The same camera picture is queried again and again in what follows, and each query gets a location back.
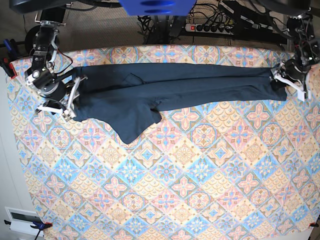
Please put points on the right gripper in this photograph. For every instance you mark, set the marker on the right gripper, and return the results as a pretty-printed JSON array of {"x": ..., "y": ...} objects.
[{"x": 59, "y": 98}]

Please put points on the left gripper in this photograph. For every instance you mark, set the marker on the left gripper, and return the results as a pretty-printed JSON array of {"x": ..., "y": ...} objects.
[{"x": 278, "y": 78}]

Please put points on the dark navy t-shirt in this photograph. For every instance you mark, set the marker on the dark navy t-shirt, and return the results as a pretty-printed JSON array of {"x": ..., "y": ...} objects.
[{"x": 130, "y": 97}]

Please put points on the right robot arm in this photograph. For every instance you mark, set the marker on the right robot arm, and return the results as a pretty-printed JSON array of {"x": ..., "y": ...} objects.
[{"x": 41, "y": 76}]

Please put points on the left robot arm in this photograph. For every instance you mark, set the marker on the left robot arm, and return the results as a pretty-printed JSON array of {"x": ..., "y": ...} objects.
[{"x": 300, "y": 31}]

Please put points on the black round stool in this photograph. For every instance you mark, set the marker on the black round stool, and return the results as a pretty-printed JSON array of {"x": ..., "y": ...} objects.
[{"x": 30, "y": 38}]

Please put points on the upper left table clamp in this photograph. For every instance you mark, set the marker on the upper left table clamp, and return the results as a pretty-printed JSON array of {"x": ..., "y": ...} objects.
[{"x": 11, "y": 55}]

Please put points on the table clamp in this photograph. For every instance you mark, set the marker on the table clamp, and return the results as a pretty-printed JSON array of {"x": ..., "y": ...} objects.
[
  {"x": 11, "y": 55},
  {"x": 37, "y": 226}
]

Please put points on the patterned colourful tablecloth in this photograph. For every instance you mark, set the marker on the patterned colourful tablecloth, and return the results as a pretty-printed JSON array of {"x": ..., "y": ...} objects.
[{"x": 239, "y": 170}]

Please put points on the white power strip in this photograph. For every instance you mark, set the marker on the white power strip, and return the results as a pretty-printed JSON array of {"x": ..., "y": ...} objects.
[{"x": 210, "y": 29}]

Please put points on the lower left table clamp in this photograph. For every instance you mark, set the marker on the lower left table clamp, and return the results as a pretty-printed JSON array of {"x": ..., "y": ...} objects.
[{"x": 37, "y": 226}]

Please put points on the lower right orange clamp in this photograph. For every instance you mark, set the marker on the lower right orange clamp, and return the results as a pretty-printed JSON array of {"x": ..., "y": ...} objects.
[{"x": 313, "y": 225}]

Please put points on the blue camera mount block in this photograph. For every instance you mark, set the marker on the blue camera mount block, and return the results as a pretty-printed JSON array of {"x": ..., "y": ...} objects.
[{"x": 157, "y": 7}]

